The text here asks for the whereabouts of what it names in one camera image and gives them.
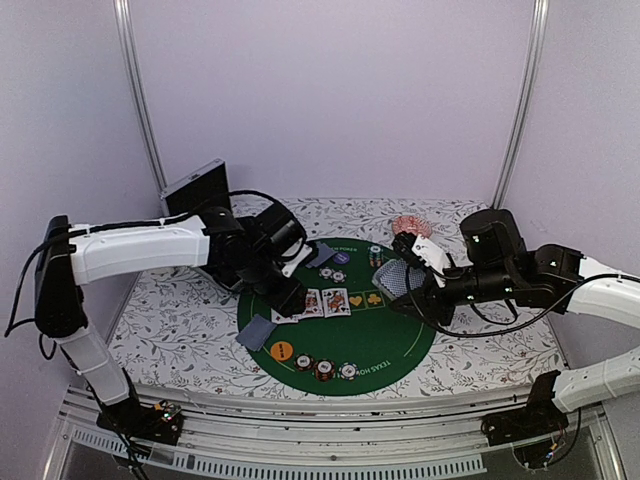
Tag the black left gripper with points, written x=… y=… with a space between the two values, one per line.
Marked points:
x=285 y=302

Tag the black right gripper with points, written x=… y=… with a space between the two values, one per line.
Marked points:
x=430 y=300

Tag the nine of diamonds card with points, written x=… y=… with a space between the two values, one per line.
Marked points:
x=279 y=319

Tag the king of diamonds card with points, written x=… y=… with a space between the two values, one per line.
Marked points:
x=313 y=305

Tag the blue peach 10 chip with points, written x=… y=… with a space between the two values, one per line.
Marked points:
x=338 y=277
x=326 y=273
x=348 y=371

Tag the blue checkered playing card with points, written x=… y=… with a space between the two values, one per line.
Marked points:
x=254 y=335

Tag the grey playing card deck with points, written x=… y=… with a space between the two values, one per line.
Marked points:
x=390 y=278

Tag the queen of spades card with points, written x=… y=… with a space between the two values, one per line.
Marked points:
x=335 y=302

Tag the orange big blind button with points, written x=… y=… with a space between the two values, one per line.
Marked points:
x=281 y=351

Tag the purple small blind button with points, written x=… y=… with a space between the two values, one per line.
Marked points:
x=341 y=258

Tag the red black 100 chip stack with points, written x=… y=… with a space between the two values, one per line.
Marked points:
x=303 y=362

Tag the blue green chip stack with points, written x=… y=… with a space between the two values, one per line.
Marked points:
x=375 y=256

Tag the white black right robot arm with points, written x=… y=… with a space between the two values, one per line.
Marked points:
x=553 y=278

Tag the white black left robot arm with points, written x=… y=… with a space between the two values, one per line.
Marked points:
x=261 y=252

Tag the round green poker mat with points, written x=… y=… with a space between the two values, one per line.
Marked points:
x=386 y=346

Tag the red patterned small bowl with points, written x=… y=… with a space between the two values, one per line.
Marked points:
x=411 y=224

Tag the aluminium poker chip case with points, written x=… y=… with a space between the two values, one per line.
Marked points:
x=208 y=183

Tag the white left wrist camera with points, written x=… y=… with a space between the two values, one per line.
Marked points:
x=290 y=266

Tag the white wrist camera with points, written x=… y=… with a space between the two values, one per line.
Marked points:
x=432 y=257
x=290 y=266

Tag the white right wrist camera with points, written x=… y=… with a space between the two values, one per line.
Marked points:
x=432 y=257

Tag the aluminium front rail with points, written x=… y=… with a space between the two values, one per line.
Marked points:
x=236 y=437

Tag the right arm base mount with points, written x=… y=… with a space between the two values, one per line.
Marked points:
x=537 y=418

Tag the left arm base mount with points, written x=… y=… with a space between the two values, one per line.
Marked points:
x=132 y=419

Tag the right aluminium frame post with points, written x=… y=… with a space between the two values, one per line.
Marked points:
x=534 y=53

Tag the aluminium frame post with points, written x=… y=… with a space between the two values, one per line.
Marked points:
x=534 y=53
x=124 y=25

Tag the left aluminium frame post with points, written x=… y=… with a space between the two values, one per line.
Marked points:
x=124 y=25

